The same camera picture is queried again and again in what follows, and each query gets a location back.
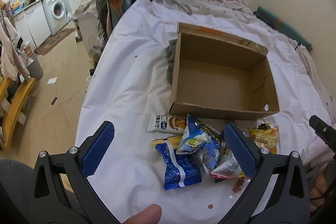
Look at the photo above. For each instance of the blue white snack bag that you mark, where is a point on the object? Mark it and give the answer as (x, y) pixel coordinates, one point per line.
(181, 170)

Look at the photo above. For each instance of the white red cake snack pack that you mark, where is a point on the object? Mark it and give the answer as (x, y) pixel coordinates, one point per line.
(167, 124)

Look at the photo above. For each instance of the white red snack packet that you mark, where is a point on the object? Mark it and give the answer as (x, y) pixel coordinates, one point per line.
(228, 168)

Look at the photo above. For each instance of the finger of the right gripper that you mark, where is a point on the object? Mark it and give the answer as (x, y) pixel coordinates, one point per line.
(324, 131)

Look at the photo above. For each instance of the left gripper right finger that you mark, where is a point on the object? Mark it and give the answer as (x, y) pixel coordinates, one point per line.
(278, 191)

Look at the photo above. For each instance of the brown cardboard box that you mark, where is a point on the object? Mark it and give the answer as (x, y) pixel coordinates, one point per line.
(219, 75)

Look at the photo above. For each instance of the yellow chip snack bag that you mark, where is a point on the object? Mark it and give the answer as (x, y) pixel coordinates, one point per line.
(265, 135)

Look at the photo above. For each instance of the blue green puffed snack bag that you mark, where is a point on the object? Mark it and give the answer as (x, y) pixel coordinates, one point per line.
(202, 141)

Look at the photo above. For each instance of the grey trash bin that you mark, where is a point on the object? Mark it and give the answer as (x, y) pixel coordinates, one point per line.
(34, 68)

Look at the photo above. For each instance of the brown floor mat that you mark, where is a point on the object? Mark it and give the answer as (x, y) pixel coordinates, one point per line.
(53, 41)

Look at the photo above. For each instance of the brown yellow snack bar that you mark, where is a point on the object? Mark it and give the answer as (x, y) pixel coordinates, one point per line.
(173, 140)

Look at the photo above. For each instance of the teal rolled mat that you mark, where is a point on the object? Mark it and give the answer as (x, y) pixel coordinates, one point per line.
(282, 27)

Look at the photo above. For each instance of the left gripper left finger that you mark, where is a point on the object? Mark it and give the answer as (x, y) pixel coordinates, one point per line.
(50, 201)

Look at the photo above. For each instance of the floral grey blanket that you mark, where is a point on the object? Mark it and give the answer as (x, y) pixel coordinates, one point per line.
(229, 9)

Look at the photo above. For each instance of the white washing machine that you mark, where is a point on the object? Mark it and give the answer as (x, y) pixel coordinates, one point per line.
(55, 13)

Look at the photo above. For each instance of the white kitchen cabinet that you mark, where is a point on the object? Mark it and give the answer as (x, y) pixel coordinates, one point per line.
(32, 25)

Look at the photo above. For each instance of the yellow wooden rack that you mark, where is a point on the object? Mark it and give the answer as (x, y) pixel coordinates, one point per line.
(12, 109)

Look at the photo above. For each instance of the person's right hand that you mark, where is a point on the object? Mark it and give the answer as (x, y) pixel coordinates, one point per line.
(319, 189)

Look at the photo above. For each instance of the white bed sheet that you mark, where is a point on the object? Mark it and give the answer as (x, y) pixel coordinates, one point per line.
(130, 85)

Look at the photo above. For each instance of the dark grey cloth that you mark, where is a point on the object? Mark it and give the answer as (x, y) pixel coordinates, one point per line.
(170, 56)

